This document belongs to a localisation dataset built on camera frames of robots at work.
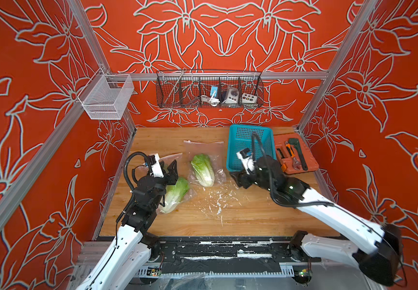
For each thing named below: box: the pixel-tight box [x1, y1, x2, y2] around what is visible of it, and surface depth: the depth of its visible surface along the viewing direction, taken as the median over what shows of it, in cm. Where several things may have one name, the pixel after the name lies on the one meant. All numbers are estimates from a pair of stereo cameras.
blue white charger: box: [210, 85, 219, 99], surface depth 85 cm
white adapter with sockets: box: [224, 87, 240, 104], surface depth 93 cm
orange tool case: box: [273, 132, 320, 174], surface depth 100 cm
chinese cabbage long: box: [158, 176, 190, 214], surface depth 83 cm
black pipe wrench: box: [288, 138, 309, 171], surface depth 102 cm
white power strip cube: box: [241, 92, 258, 104], surface depth 96 cm
